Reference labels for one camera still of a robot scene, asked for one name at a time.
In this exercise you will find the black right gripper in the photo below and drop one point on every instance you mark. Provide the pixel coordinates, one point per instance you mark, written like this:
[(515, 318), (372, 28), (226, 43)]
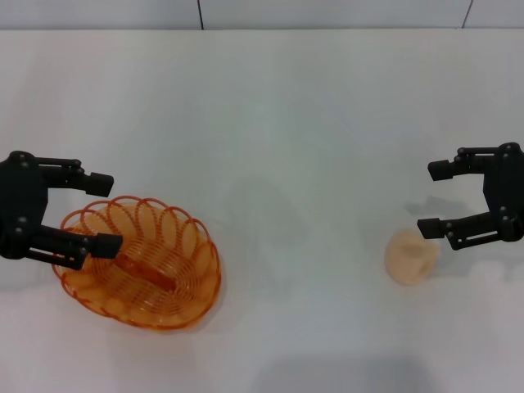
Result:
[(507, 188)]

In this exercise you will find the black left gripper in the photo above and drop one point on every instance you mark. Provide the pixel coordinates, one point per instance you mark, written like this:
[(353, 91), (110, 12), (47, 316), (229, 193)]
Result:
[(20, 196)]

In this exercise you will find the orange plastic woven basket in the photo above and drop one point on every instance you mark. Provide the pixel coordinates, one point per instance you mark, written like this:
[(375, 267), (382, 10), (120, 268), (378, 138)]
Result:
[(139, 266)]

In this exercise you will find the pale peach bread bun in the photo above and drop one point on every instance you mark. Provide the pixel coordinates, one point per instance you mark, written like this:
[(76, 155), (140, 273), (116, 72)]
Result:
[(409, 258)]

